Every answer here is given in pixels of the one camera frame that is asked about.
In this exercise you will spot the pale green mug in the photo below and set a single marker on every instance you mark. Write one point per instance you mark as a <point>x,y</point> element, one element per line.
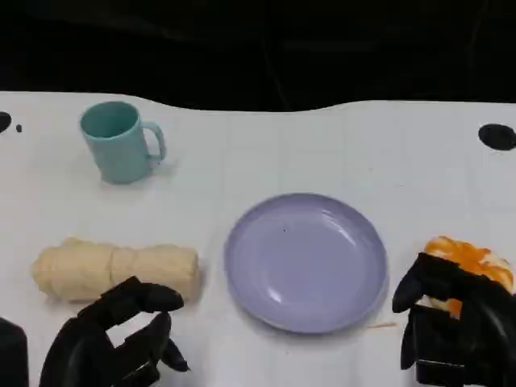
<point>119,147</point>

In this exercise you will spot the thin wooden stick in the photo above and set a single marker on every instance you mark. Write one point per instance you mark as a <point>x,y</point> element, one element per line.
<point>381,325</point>

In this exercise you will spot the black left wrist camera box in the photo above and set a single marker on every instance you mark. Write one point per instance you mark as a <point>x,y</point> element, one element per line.
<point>12,354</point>

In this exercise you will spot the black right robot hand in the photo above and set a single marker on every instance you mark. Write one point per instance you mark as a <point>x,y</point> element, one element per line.
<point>459,342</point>

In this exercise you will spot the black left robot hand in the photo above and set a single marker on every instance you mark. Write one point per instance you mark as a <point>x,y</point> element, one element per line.
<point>86,346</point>

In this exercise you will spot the black table grommet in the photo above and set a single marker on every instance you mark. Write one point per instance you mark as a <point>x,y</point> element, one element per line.
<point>498,137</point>
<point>4,121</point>

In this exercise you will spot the beige towel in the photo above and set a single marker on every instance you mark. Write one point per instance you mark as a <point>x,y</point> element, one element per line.
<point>121,268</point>

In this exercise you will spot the lilac plate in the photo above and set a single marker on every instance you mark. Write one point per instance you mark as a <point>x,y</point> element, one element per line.
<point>304,262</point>

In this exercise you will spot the orange and white bread roll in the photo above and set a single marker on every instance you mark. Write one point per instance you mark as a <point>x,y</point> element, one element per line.
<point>471,254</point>

